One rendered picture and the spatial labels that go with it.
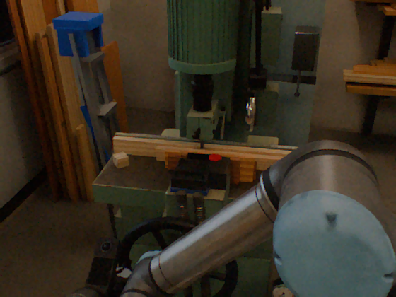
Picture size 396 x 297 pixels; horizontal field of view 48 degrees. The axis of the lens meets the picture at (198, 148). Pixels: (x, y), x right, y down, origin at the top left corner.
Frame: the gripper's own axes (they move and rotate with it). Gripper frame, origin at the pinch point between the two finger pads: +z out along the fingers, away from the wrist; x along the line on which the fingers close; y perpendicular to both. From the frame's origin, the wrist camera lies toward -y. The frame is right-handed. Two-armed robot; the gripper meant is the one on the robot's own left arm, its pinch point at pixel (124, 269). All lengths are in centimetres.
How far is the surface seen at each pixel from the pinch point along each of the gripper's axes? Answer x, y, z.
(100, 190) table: -14.6, -15.1, 18.5
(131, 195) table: -5.7, -14.6, 18.8
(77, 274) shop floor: -58, 35, 107
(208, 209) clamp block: 16.8, -14.2, 8.1
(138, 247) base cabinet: -5.3, 1.1, 27.8
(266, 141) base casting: 28, -34, 69
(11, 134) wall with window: -113, -30, 130
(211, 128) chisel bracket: 14.0, -34.2, 20.9
